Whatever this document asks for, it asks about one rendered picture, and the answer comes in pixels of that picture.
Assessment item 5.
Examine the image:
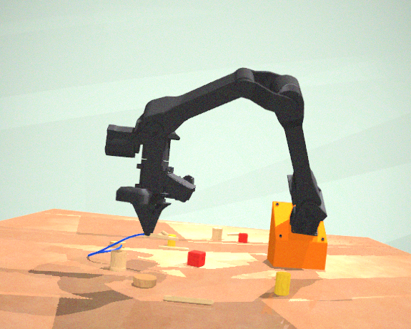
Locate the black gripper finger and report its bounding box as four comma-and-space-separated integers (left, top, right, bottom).
133, 204, 161, 236
151, 202, 171, 233

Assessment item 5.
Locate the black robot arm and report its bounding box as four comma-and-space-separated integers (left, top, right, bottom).
105, 67, 327, 236

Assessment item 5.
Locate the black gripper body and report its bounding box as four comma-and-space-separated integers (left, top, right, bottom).
116, 159, 178, 205

